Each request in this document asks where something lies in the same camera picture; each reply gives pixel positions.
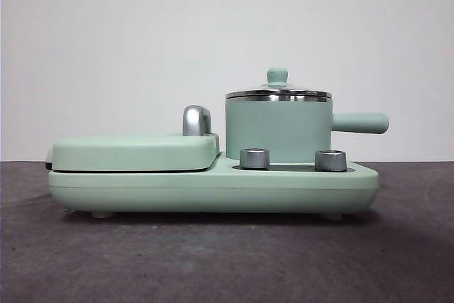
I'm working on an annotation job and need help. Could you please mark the glass lid with green knob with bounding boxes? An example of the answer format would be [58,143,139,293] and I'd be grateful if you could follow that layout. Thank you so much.
[226,66,333,101]

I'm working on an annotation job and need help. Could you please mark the silver control knob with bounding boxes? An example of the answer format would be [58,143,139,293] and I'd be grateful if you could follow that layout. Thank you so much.
[314,150,347,172]
[239,148,270,170]

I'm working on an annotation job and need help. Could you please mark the mint green griddle cover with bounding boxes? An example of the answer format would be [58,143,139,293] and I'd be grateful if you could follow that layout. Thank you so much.
[45,131,221,173]

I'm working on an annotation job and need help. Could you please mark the mint green breakfast machine base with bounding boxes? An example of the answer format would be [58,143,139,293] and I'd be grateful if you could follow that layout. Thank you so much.
[48,150,380,219]

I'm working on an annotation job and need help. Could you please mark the chrome griddle cover handle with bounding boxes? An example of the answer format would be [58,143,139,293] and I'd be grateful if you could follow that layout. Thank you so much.
[182,104,214,137]

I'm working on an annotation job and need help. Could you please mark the mint green pot with handle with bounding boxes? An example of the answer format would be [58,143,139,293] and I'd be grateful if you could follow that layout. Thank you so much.
[224,97,389,162]

